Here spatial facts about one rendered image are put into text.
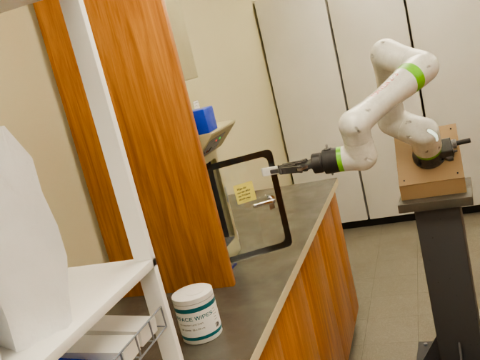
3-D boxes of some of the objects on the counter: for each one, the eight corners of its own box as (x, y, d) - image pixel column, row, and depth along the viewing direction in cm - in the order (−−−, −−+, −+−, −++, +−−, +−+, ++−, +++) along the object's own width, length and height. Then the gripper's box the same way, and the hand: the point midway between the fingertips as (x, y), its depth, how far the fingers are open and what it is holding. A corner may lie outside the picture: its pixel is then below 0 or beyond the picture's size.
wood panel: (120, 298, 231) (12, -64, 203) (123, 294, 234) (17, -64, 205) (233, 286, 215) (133, -109, 186) (236, 283, 218) (137, -107, 189)
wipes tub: (176, 346, 178) (164, 302, 175) (191, 326, 190) (180, 283, 187) (215, 343, 174) (203, 298, 171) (228, 322, 186) (217, 280, 183)
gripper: (323, 148, 218) (263, 158, 225) (318, 156, 206) (255, 167, 213) (327, 167, 219) (268, 177, 227) (322, 176, 207) (260, 186, 215)
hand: (271, 171), depth 219 cm, fingers closed
